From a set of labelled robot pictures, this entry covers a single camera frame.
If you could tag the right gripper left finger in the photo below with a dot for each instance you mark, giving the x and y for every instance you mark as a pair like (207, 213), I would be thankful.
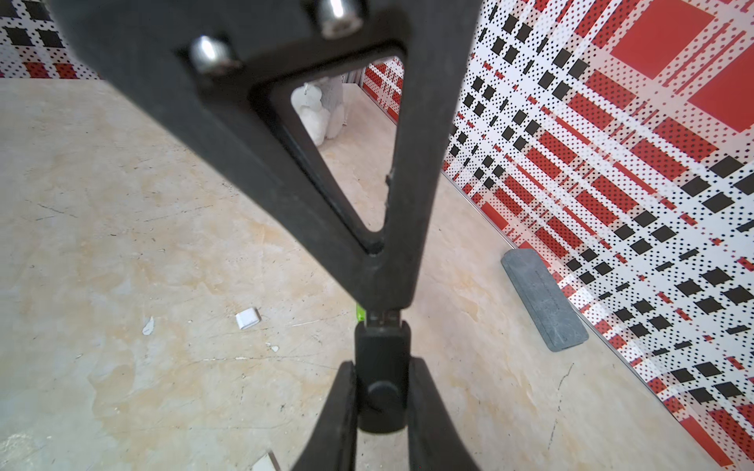
(333, 442)

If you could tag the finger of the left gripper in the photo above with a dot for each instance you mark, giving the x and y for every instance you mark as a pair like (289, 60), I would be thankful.
(219, 75)

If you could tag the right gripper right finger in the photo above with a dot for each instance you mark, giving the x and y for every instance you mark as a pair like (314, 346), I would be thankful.
(433, 441)

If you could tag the black usb drive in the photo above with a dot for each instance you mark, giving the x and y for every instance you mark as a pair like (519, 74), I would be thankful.
(382, 356)

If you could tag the small white usb cap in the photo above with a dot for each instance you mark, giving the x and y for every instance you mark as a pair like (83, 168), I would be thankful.
(267, 462)

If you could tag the husky plush toy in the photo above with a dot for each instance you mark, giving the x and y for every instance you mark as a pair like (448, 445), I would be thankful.
(320, 105)

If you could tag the grey rectangular box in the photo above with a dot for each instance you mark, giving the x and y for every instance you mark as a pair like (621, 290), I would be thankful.
(550, 310)

